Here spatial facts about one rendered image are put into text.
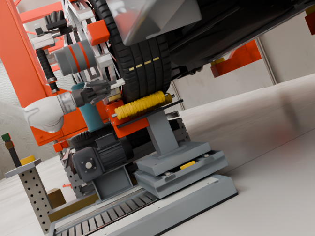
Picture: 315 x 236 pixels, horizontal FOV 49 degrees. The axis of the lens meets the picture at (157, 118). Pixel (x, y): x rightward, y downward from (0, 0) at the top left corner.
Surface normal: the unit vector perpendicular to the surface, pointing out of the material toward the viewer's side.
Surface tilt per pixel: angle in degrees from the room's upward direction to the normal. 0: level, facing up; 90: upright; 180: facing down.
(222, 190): 90
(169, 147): 90
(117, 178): 90
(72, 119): 90
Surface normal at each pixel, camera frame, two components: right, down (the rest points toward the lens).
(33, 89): 0.24, -0.07
